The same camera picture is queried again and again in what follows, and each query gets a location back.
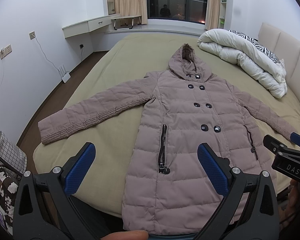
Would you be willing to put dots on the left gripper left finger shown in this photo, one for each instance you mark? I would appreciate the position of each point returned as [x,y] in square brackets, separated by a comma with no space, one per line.
[60,183]

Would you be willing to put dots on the white wifi router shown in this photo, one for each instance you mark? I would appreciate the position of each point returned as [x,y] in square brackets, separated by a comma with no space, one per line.
[65,75]

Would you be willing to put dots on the person right hand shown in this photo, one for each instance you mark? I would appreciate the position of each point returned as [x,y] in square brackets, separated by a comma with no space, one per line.
[289,213]

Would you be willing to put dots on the wall power socket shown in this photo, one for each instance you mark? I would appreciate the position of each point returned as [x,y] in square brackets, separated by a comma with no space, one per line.
[32,35]

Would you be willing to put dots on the zebra print pillow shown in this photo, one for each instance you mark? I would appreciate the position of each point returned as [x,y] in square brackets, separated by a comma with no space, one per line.
[261,48]

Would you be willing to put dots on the grid pattern laundry basket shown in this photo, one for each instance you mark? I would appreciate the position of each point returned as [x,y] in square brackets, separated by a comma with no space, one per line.
[12,156]

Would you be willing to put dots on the small folding lap table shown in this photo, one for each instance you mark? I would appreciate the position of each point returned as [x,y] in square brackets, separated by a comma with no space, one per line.
[126,22]

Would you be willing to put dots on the mauve puffer hooded coat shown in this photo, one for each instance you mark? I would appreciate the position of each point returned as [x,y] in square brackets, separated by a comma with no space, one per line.
[167,191]

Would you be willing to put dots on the right beige curtain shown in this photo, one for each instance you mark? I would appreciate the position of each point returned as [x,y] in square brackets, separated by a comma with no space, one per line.
[212,17]

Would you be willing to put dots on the right white shelf unit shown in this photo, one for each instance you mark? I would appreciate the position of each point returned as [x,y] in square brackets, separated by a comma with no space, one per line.
[222,13]

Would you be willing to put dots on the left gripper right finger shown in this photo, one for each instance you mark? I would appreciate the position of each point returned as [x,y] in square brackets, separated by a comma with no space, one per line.
[248,209]

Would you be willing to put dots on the white folded duvet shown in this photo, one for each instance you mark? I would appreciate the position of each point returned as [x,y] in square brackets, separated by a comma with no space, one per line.
[237,50]

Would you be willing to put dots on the beige padded headboard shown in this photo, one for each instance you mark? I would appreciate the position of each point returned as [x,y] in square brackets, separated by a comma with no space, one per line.
[285,47]

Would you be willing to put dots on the cow print fabric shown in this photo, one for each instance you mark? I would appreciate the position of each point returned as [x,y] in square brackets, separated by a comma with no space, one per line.
[8,192]

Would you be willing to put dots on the white wall-mounted desk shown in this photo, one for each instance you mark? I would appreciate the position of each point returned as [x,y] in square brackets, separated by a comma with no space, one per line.
[88,26]

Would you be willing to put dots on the person left hand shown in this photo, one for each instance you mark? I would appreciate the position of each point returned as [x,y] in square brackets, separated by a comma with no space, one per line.
[127,235]

